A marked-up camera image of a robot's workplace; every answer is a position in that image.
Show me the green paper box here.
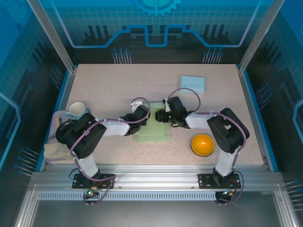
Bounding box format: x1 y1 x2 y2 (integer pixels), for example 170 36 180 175
134 102 172 144

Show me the light blue paper box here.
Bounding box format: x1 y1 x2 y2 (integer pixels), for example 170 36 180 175
178 75 207 96

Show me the orange bowl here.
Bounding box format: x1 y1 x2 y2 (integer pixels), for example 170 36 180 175
190 133 215 157

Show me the white and blue mug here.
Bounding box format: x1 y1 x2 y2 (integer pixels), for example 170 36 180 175
64 102 91 122

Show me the blue table edge strip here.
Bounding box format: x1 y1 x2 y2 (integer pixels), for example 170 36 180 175
241 70 280 173
35 70 73 172

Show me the lavender plastic tray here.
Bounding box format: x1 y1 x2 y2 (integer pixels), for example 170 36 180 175
48 110 72 163

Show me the beige cloth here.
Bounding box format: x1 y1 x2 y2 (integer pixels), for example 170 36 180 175
44 142 72 162

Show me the small connector board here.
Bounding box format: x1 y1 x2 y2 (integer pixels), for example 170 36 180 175
86 188 99 199
220 190 237 199

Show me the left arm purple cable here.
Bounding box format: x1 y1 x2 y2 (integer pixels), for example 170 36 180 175
70 96 152 207

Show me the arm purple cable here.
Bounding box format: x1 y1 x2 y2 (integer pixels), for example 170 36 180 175
70 96 152 207
165 87 248 205

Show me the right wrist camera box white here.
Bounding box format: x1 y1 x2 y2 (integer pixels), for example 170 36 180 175
162 98 171 114

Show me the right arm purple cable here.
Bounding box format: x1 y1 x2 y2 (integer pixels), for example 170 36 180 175
165 87 248 205

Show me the aluminium front rail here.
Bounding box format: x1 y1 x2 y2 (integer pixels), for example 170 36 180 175
32 164 285 192

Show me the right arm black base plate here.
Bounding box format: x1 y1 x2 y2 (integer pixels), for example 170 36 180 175
197 173 242 189

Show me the slotted grey cable duct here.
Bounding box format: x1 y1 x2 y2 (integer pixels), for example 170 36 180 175
37 192 217 201

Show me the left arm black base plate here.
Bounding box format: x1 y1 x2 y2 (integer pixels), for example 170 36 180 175
72 174 116 189

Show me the grey metal front frame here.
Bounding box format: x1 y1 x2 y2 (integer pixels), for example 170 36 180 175
14 184 299 227

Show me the aluminium frame post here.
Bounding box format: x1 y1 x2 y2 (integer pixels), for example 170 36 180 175
237 0 286 74
26 0 78 74

